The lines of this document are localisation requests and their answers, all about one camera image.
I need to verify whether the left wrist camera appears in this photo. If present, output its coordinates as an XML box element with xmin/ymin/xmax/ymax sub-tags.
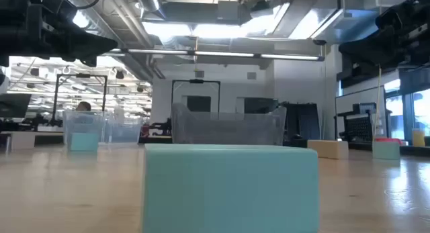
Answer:
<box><xmin>42</xmin><ymin>0</ymin><xmax>79</xmax><ymax>25</ymax></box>

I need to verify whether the red box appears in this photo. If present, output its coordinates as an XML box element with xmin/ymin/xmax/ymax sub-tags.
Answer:
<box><xmin>374</xmin><ymin>136</ymin><xmax>404</xmax><ymax>146</ymax></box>

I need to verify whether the round silver air duct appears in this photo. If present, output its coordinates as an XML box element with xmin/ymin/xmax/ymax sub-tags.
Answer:
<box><xmin>136</xmin><ymin>0</ymin><xmax>167</xmax><ymax>19</ymax></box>

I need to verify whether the yellow container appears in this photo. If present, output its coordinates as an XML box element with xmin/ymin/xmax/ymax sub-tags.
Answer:
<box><xmin>412</xmin><ymin>128</ymin><xmax>426</xmax><ymax>148</ymax></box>

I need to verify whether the teal cube block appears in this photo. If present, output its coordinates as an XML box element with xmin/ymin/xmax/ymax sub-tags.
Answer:
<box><xmin>68</xmin><ymin>132</ymin><xmax>99</xmax><ymax>152</ymax></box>
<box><xmin>372</xmin><ymin>140</ymin><xmax>401</xmax><ymax>160</ymax></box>

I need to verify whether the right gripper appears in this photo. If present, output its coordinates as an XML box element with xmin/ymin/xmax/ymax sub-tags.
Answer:
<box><xmin>338</xmin><ymin>0</ymin><xmax>430</xmax><ymax>69</ymax></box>

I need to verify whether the black cabinet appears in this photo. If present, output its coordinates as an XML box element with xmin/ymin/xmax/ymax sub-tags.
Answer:
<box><xmin>284</xmin><ymin>102</ymin><xmax>320</xmax><ymax>142</ymax></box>

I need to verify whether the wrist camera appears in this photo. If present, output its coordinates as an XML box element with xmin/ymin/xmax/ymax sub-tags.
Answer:
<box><xmin>42</xmin><ymin>0</ymin><xmax>79</xmax><ymax>25</ymax></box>
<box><xmin>374</xmin><ymin>3</ymin><xmax>406</xmax><ymax>32</ymax></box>

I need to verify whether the black gantry frame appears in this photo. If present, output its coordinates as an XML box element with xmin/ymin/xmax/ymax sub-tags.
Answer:
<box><xmin>51</xmin><ymin>73</ymin><xmax>109</xmax><ymax>127</ymax></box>
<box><xmin>171</xmin><ymin>79</ymin><xmax>222</xmax><ymax>108</ymax></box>

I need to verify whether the teal rectangular block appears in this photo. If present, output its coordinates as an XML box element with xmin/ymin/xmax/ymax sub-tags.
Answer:
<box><xmin>141</xmin><ymin>143</ymin><xmax>320</xmax><ymax>233</ymax></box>

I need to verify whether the black computer monitor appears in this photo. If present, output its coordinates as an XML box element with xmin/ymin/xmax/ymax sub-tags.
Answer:
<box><xmin>0</xmin><ymin>93</ymin><xmax>32</xmax><ymax>119</ymax></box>

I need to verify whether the gray ceiling unit box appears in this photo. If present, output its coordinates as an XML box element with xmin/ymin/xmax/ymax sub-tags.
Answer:
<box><xmin>216</xmin><ymin>0</ymin><xmax>251</xmax><ymax>26</ymax></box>

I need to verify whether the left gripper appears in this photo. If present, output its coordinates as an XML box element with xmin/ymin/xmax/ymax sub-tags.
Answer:
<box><xmin>0</xmin><ymin>6</ymin><xmax>119</xmax><ymax>68</ymax></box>

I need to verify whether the wooden block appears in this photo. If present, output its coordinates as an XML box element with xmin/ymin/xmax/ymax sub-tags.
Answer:
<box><xmin>9</xmin><ymin>131</ymin><xmax>36</xmax><ymax>151</ymax></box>
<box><xmin>306</xmin><ymin>140</ymin><xmax>349</xmax><ymax>160</ymax></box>

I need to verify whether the white partition board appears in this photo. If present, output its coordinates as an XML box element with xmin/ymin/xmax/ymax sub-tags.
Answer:
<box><xmin>335</xmin><ymin>85</ymin><xmax>386</xmax><ymax>140</ymax></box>

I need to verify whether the long ceiling light bar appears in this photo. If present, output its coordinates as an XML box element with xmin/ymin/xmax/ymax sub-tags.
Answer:
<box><xmin>100</xmin><ymin>47</ymin><xmax>326</xmax><ymax>62</ymax></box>

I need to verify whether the gray translucent plastic bin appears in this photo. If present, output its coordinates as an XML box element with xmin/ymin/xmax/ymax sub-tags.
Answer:
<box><xmin>170</xmin><ymin>102</ymin><xmax>288</xmax><ymax>146</ymax></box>

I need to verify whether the clear plastic bin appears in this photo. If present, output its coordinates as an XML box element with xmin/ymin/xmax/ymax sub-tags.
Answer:
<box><xmin>62</xmin><ymin>109</ymin><xmax>144</xmax><ymax>146</ymax></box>

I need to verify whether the black pegboard cart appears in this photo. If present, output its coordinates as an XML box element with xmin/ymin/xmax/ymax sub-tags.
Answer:
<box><xmin>334</xmin><ymin>102</ymin><xmax>386</xmax><ymax>145</ymax></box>

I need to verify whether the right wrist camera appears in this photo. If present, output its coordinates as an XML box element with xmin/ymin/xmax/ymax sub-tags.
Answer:
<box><xmin>374</xmin><ymin>3</ymin><xmax>406</xmax><ymax>32</ymax></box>

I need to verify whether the rectangular silver air duct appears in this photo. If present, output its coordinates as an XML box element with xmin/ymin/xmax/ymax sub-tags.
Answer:
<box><xmin>273</xmin><ymin>0</ymin><xmax>413</xmax><ymax>45</ymax></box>

